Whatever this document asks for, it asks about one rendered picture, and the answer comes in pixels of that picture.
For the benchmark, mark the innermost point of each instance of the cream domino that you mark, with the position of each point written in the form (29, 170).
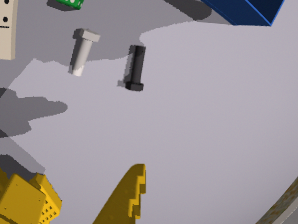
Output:
(8, 17)

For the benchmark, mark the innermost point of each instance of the grey hex bolt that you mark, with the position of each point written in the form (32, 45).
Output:
(88, 38)

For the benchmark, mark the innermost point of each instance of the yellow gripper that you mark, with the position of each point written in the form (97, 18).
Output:
(124, 204)

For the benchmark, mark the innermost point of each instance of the green die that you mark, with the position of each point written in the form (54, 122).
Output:
(72, 3)

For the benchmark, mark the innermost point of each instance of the black hex-head bolt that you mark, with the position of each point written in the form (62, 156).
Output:
(134, 84)

